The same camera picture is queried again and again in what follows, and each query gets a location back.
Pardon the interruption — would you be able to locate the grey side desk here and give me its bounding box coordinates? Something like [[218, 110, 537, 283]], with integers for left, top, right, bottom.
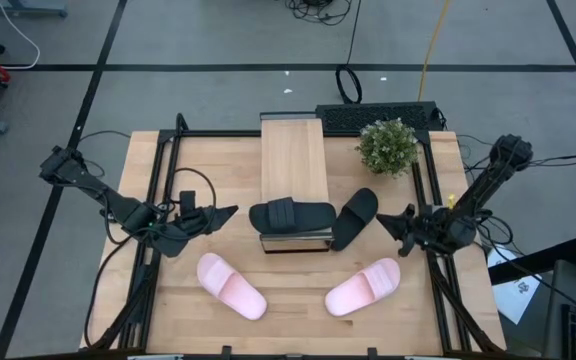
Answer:
[[542, 259, 576, 360]]

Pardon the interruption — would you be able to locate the thick black cable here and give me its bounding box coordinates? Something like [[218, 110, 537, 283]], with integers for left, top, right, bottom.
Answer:
[[83, 234, 137, 349]]

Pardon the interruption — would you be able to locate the black beam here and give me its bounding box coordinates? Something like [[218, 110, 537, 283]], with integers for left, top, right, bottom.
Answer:
[[487, 238, 576, 286]]

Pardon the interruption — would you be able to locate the wooden shelf with metal frame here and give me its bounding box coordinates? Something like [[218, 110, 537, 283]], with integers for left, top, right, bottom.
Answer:
[[258, 112, 335, 255]]

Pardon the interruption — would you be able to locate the yellow floor cable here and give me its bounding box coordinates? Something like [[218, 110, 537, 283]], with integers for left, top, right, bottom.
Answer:
[[416, 0, 453, 102]]

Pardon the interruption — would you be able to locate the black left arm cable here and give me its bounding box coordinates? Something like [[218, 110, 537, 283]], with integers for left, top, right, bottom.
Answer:
[[170, 167, 218, 229]]

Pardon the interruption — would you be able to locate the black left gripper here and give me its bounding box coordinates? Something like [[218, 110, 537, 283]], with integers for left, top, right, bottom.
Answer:
[[169, 189, 240, 241]]

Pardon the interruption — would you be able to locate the black aluminium table frame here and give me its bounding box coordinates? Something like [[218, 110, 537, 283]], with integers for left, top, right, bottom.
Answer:
[[80, 112, 508, 360]]

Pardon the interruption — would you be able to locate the tangled black cable bundle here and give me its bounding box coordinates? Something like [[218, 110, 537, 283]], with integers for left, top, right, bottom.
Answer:
[[282, 0, 354, 27]]

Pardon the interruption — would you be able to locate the thin black power cable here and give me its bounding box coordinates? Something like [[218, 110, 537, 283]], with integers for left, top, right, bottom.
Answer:
[[455, 133, 576, 171]]

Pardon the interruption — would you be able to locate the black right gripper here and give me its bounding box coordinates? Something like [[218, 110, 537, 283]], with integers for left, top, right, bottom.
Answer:
[[376, 206, 450, 259]]

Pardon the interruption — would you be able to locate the black looped floor cable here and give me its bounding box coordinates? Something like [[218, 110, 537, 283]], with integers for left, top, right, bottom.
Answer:
[[335, 0, 364, 105]]

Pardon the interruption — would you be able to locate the pink slide sandal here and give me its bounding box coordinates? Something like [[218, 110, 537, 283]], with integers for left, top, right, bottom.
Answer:
[[196, 252, 269, 321], [324, 257, 402, 318]]

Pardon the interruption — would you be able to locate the white floor cable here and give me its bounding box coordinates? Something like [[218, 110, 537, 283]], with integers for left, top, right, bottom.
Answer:
[[0, 0, 42, 71]]

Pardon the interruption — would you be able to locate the black slide sandal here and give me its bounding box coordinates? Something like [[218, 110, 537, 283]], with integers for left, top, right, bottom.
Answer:
[[248, 196, 338, 236], [330, 187, 380, 253]]

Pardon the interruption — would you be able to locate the small green potted plant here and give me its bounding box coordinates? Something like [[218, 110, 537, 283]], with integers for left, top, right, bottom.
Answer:
[[355, 118, 419, 177]]

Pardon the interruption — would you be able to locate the grey metal table foot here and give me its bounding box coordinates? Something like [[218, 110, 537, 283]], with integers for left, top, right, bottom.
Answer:
[[0, 0, 68, 19]]

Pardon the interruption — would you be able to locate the white paper sheet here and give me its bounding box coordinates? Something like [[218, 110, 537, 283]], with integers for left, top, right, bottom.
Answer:
[[487, 243, 544, 325]]

